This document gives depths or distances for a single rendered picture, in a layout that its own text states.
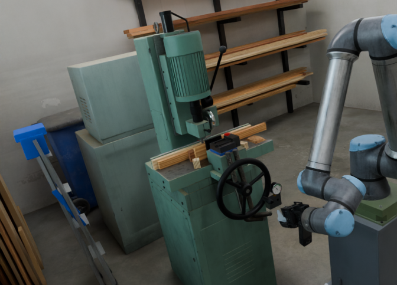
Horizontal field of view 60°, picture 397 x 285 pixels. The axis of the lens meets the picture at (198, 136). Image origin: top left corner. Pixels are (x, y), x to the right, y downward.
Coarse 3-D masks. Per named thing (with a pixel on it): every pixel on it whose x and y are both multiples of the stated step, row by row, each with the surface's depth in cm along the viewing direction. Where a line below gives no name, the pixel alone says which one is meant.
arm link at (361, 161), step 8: (360, 136) 163; (368, 136) 160; (376, 136) 158; (352, 144) 158; (360, 144) 154; (368, 144) 152; (376, 144) 151; (384, 144) 152; (352, 152) 159; (360, 152) 154; (368, 152) 153; (376, 152) 151; (352, 160) 160; (360, 160) 156; (368, 160) 153; (376, 160) 150; (352, 168) 162; (360, 168) 157; (368, 168) 154; (376, 168) 151; (360, 176) 158; (368, 176) 156; (376, 176) 156
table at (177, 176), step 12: (252, 144) 177; (264, 144) 176; (252, 156) 174; (168, 168) 168; (180, 168) 165; (192, 168) 163; (204, 168) 162; (168, 180) 155; (180, 180) 157; (192, 180) 160
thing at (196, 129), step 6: (186, 120) 180; (192, 120) 178; (204, 120) 174; (186, 126) 181; (192, 126) 174; (198, 126) 169; (204, 126) 170; (192, 132) 176; (198, 132) 170; (204, 132) 171; (210, 132) 173
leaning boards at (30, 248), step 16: (0, 176) 242; (0, 192) 237; (0, 208) 217; (16, 208) 253; (0, 224) 215; (16, 224) 246; (0, 240) 219; (16, 240) 225; (32, 240) 268; (0, 256) 221; (16, 256) 223; (32, 256) 231; (0, 272) 220; (16, 272) 227; (32, 272) 234
